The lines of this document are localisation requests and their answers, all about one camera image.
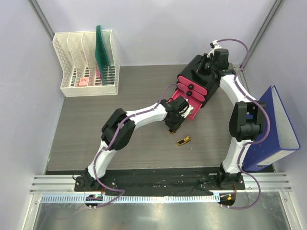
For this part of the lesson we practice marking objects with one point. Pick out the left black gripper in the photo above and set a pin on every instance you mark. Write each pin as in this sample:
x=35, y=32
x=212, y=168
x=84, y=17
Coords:
x=174, y=127

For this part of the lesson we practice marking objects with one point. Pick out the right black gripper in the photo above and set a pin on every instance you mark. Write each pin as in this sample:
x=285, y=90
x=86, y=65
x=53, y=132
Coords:
x=205, y=59

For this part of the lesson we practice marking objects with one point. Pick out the black pink drawer organizer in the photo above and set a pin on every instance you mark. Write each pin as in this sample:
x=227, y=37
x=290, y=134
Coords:
x=208, y=81

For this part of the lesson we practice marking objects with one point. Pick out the gold lipstick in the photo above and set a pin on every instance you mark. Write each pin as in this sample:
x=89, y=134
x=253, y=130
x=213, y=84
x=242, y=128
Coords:
x=184, y=141

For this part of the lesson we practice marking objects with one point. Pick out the pink drawer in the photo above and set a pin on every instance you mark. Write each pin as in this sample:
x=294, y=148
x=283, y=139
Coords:
x=192, y=93
x=192, y=85
x=192, y=101

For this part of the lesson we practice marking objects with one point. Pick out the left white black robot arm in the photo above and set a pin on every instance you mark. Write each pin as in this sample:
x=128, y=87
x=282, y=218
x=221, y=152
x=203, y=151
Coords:
x=118, y=130

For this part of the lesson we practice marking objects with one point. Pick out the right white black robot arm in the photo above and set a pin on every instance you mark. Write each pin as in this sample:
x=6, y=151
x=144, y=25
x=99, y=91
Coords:
x=247, y=120

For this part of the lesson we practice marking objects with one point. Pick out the pink item in organizer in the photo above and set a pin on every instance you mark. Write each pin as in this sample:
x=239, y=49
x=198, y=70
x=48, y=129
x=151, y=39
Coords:
x=97, y=71

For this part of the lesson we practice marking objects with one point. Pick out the green board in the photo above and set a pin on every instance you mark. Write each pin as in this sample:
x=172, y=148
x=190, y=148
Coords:
x=101, y=55

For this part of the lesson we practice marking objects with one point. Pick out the pink eraser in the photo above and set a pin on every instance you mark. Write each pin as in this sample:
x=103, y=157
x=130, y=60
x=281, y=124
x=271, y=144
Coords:
x=83, y=82

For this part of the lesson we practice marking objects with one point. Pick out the white mesh file organizer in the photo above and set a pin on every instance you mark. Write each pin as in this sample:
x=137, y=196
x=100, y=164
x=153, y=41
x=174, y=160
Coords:
x=76, y=54

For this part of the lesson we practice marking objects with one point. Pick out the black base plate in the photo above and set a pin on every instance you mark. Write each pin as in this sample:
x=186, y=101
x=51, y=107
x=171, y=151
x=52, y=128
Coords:
x=158, y=182

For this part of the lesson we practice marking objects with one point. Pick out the blue ring binder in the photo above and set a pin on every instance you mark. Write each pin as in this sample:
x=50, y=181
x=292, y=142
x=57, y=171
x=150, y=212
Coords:
x=281, y=140

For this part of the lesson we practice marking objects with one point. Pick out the aluminium rail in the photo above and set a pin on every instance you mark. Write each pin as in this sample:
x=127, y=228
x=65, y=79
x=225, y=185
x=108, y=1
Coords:
x=60, y=189

